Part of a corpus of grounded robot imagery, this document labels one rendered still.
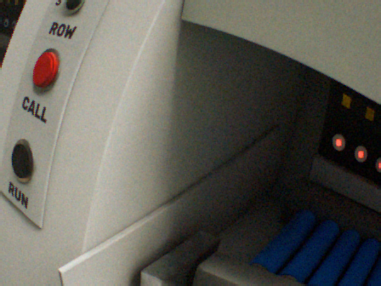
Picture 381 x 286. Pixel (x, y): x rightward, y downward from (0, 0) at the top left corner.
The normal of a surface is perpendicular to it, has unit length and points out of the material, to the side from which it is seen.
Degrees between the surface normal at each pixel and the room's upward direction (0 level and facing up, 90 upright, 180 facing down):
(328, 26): 111
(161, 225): 90
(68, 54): 90
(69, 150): 90
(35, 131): 90
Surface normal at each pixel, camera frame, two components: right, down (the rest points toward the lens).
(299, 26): -0.56, 0.33
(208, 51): 0.82, 0.37
